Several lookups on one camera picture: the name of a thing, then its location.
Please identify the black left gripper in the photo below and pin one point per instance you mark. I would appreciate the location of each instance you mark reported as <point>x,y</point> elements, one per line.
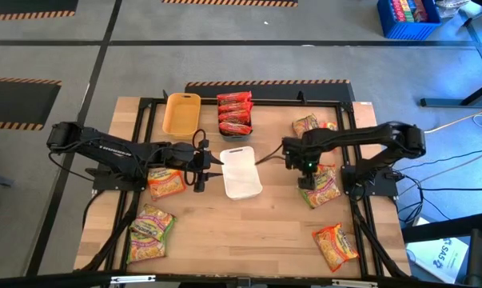
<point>188,158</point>

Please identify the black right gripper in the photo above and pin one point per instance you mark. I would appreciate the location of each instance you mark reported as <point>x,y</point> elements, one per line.
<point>304,158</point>

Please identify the green pink ramen packet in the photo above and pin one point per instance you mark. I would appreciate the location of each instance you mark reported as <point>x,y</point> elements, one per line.
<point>152,222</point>
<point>324,188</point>
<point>304,125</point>
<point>144,250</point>

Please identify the white plastic bin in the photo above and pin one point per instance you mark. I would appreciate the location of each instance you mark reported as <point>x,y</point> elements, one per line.
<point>240,176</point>

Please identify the orange Saucy Noods packet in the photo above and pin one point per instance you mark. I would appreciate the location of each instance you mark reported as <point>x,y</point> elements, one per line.
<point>234,117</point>
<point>234,97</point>
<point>235,106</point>
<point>236,128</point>

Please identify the orange chicken ramen packet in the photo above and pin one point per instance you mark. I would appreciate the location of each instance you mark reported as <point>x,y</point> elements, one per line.
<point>335,247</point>
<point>166,183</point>
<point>329,125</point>

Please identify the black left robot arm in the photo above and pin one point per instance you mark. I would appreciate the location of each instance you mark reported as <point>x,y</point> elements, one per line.
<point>104,150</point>

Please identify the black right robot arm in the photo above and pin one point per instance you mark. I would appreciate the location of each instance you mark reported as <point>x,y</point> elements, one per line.
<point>364,136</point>

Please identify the dark grey plastic bin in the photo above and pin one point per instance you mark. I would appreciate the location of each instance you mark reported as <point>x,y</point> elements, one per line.
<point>234,137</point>

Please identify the yellow plastic bin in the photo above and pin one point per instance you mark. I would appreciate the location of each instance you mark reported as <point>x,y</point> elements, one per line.
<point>181,114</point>

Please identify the black hazard-striped floor mat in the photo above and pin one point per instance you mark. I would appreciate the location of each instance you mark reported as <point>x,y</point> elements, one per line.
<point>17,104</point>
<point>25,6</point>
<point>272,93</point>
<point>228,2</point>

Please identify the blue plastic crate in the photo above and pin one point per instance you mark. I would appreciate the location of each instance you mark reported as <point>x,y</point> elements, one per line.
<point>408,31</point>

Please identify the green yellow box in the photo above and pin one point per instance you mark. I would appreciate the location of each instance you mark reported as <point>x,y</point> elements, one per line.
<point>408,10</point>

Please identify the black crossbar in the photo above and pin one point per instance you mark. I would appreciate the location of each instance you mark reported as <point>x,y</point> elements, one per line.
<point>45,280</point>

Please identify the dark red box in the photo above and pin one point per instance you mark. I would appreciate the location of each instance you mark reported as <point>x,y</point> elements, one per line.
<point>420,10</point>

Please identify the white plastic bag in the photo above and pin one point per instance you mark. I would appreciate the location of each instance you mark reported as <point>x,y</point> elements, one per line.
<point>452,6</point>

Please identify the black aluminium table frame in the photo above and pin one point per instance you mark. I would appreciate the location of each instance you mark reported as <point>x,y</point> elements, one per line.
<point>280,103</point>

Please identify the silver metal bracket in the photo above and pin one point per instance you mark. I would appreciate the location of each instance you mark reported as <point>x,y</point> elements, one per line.
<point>132,278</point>
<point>354,283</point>

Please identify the black desk leg frame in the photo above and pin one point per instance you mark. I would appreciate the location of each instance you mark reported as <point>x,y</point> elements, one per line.
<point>436,102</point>

